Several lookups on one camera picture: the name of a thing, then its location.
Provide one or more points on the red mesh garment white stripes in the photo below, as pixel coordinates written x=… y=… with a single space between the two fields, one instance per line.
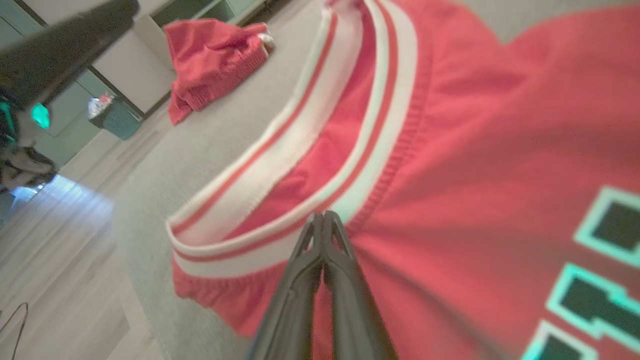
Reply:
x=210 y=60

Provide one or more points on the teal laundry basket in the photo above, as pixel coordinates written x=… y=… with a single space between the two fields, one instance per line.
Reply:
x=122 y=120

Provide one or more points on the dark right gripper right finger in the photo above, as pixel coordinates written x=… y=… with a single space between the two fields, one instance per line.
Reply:
x=352 y=310

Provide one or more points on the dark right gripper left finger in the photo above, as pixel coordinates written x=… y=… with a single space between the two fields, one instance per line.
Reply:
x=292 y=305

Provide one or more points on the grey green cabinet door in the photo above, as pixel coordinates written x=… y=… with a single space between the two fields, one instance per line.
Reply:
x=70 y=117

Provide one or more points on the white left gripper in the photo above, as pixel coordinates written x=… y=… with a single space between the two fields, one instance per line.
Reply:
x=20 y=150

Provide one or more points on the pale laundry bundle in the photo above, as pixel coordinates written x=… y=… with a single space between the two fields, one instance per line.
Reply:
x=99 y=106

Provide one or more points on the red white numbered shirt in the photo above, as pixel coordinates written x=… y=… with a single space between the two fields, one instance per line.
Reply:
x=475 y=125

